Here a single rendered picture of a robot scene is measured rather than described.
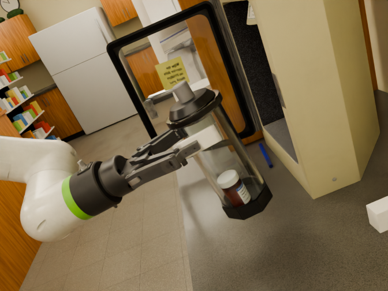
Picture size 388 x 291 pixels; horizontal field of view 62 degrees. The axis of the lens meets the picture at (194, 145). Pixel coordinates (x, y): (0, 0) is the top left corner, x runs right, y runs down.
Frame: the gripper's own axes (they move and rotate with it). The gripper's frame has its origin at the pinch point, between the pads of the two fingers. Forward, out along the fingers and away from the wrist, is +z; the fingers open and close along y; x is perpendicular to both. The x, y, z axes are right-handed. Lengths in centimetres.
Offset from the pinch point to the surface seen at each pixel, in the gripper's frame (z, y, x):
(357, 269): 11.4, -14.1, 29.2
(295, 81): 18.5, 4.8, 2.2
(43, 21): -211, 538, -131
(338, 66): 26.9, 6.1, 4.1
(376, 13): 55, 46, 10
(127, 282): -109, 106, 102
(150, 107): -14.4, 34.6, -2.0
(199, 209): -14.1, 16.3, 24.2
